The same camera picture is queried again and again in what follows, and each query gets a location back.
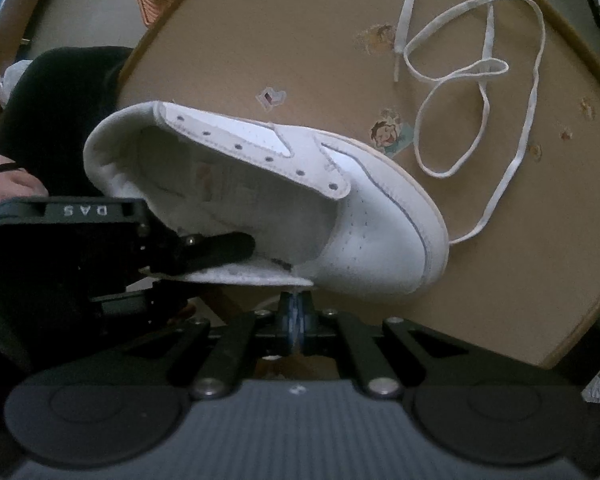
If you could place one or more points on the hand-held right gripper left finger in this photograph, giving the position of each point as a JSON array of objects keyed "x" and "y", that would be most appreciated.
[{"x": 289, "y": 322}]

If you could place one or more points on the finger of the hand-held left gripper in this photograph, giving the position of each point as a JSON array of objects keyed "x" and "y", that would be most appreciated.
[{"x": 220, "y": 250}]

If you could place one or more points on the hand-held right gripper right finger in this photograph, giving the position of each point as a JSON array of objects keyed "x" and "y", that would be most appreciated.
[{"x": 305, "y": 322}]

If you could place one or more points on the white sneaker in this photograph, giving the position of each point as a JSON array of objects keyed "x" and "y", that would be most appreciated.
[{"x": 370, "y": 210}]

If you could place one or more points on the white shoelace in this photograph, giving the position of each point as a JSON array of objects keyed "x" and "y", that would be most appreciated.
[{"x": 533, "y": 95}]

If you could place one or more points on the person's left hand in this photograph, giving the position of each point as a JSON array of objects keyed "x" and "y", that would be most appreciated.
[{"x": 10, "y": 187}]

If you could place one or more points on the cartoon boy sticker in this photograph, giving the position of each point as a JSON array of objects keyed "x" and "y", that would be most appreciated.
[{"x": 390, "y": 130}]

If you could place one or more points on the yellow cartoon sticker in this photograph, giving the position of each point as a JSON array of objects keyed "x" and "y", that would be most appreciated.
[{"x": 375, "y": 37}]

